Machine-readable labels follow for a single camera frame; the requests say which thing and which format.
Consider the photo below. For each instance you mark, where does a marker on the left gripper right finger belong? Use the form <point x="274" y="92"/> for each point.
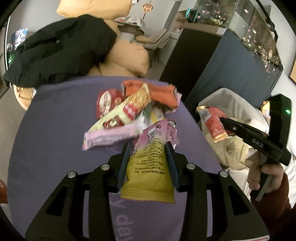
<point x="216" y="208"/>

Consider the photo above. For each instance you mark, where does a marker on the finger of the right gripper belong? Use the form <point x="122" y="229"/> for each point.
<point x="233" y="127"/>

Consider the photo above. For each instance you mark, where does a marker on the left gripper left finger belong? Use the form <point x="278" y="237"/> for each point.
<point x="79" y="208"/>

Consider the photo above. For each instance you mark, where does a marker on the red foil wrapper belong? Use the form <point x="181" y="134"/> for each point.
<point x="211" y="118"/>

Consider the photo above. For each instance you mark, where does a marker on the pink yellow snack bag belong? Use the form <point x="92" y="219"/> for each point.
<point x="147" y="173"/>

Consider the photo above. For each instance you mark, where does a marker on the beige plastic trash bag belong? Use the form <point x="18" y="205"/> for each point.
<point x="232" y="152"/>

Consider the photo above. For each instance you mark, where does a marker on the yellow duck plush toy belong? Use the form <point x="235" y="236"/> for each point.
<point x="265" y="109"/>

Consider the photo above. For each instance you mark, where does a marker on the navy cloth covered cabinet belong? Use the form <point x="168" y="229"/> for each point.
<point x="202" y="63"/>

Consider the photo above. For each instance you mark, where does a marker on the purple table mat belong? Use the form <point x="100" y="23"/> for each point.
<point x="48" y="145"/>

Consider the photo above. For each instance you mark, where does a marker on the orange snack wrapper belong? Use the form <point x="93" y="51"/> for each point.
<point x="166" y="95"/>

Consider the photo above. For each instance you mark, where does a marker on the pink long snack wrapper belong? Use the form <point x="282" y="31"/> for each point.
<point x="106" y="137"/>

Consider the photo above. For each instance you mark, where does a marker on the cream red snack bar wrapper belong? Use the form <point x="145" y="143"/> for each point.
<point x="125" y="112"/>

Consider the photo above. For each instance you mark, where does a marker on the glass aquarium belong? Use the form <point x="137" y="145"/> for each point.
<point x="249" y="20"/>

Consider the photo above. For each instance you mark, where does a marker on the grey dining chair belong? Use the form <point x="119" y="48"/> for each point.
<point x="152" y="42"/>

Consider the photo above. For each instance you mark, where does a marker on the red round snack packet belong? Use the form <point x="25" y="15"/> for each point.
<point x="107" y="100"/>

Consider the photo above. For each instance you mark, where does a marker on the tan leather armchair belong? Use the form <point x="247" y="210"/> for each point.
<point x="125" y="59"/>

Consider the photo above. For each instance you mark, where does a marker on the dining table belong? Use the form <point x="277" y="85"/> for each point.
<point x="132" y="25"/>

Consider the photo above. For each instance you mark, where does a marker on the red chinese knot ornament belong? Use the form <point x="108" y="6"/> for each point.
<point x="148" y="7"/>

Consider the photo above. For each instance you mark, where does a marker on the black jacket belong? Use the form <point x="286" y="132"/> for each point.
<point x="62" y="50"/>

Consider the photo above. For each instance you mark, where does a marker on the colourful box by shelf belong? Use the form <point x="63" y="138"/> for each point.
<point x="18" y="37"/>

